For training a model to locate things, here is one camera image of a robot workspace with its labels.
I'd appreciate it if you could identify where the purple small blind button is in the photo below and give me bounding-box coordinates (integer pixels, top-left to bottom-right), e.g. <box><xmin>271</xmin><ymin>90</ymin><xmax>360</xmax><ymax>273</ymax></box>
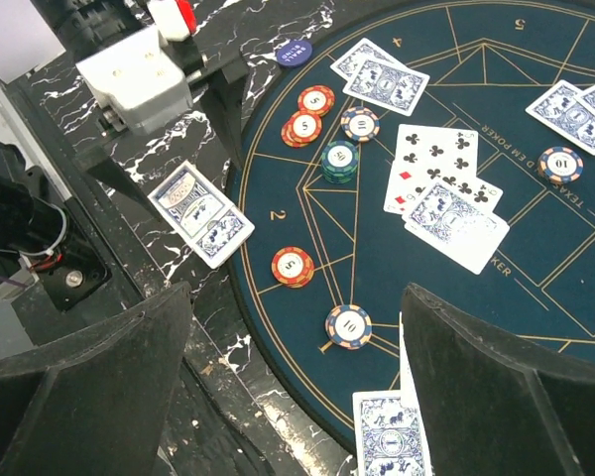
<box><xmin>275</xmin><ymin>40</ymin><xmax>313</xmax><ymax>68</ymax></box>

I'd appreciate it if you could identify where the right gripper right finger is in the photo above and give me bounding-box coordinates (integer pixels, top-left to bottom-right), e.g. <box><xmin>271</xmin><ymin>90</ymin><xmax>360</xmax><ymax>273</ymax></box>
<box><xmin>401</xmin><ymin>284</ymin><xmax>595</xmax><ymax>475</ymax></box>

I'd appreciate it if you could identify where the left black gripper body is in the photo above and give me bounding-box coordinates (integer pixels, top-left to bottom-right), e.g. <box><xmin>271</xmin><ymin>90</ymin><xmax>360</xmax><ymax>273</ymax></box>
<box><xmin>166</xmin><ymin>37</ymin><xmax>248</xmax><ymax>169</ymax></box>

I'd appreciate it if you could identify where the orange poker chip stack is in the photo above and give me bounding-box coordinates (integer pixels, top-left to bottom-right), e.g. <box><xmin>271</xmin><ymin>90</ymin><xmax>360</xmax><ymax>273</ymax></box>
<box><xmin>271</xmin><ymin>246</ymin><xmax>315</xmax><ymax>289</ymax></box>

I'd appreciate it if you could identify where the blue-backed playing cards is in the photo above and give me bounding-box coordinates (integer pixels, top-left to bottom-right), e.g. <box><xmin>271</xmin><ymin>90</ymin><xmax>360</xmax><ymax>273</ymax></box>
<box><xmin>193</xmin><ymin>206</ymin><xmax>255</xmax><ymax>269</ymax></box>

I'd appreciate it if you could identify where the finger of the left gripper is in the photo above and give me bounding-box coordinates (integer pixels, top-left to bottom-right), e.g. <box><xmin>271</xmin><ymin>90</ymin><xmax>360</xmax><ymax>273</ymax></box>
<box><xmin>75</xmin><ymin>146</ymin><xmax>162</xmax><ymax>221</ymax></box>

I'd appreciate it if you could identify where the white-blue poker chip stack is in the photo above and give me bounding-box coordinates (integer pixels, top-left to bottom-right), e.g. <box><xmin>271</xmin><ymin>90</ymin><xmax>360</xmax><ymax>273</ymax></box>
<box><xmin>324</xmin><ymin>304</ymin><xmax>372</xmax><ymax>350</ymax></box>

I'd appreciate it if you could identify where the green poker chip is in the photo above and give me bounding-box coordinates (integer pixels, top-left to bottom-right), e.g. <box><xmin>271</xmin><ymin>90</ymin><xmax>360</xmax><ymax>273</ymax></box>
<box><xmin>320</xmin><ymin>140</ymin><xmax>359</xmax><ymax>183</ymax></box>

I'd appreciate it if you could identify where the seven of diamonds card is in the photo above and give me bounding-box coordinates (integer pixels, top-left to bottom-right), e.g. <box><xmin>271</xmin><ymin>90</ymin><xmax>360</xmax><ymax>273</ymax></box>
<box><xmin>383</xmin><ymin>159</ymin><xmax>417</xmax><ymax>214</ymax></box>

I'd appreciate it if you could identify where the round blue poker mat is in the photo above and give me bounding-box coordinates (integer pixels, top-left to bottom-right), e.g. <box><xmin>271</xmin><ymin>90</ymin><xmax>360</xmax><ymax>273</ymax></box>
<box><xmin>225</xmin><ymin>0</ymin><xmax>595</xmax><ymax>455</ymax></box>

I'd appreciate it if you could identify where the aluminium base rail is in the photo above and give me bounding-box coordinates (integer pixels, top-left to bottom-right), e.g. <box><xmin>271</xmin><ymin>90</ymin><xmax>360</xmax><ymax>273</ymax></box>
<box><xmin>0</xmin><ymin>79</ymin><xmax>71</xmax><ymax>199</ymax></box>

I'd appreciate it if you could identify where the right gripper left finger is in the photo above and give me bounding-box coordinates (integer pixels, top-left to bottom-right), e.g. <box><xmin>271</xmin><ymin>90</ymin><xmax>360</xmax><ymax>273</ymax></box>
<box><xmin>0</xmin><ymin>283</ymin><xmax>191</xmax><ymax>475</ymax></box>

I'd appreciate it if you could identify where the blue playing card deck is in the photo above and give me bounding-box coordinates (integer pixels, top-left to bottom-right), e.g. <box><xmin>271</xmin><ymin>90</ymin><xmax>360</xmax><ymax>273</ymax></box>
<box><xmin>148</xmin><ymin>161</ymin><xmax>244</xmax><ymax>261</ymax></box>

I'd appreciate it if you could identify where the five of clubs card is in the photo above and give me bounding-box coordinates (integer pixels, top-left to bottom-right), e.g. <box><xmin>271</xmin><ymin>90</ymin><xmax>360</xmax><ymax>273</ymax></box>
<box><xmin>393</xmin><ymin>124</ymin><xmax>479</xmax><ymax>183</ymax></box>

